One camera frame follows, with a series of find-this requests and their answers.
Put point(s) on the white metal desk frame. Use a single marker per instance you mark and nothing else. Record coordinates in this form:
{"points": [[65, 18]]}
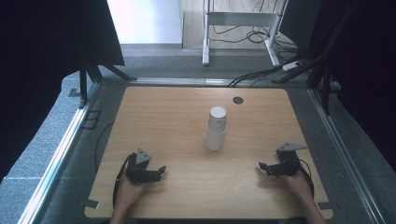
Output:
{"points": [[239, 18]]}

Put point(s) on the white power strip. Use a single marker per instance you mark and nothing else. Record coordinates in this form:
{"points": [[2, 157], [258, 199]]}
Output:
{"points": [[292, 65]]}

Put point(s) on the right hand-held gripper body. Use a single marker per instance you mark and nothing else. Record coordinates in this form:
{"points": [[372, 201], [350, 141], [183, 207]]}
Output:
{"points": [[288, 165]]}

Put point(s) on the aluminium floor rail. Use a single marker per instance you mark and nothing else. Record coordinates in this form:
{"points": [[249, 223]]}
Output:
{"points": [[345, 155], [180, 81], [53, 165]]}

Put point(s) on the black curtain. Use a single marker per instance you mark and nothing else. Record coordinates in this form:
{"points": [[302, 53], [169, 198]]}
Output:
{"points": [[367, 77], [37, 62]]}

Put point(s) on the dark round table grommet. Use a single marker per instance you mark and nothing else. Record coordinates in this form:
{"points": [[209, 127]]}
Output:
{"points": [[238, 100]]}

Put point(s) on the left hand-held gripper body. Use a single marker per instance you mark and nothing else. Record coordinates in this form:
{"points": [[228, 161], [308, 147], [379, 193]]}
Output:
{"points": [[138, 169]]}

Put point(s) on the person's right hand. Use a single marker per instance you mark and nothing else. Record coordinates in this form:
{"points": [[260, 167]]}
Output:
{"points": [[297, 185]]}

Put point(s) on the black metal stand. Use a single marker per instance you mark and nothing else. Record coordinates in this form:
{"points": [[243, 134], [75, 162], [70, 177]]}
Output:
{"points": [[326, 90], [82, 87]]}

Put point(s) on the person's left hand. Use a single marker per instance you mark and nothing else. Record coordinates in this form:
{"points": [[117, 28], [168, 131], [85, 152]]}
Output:
{"points": [[129, 193]]}

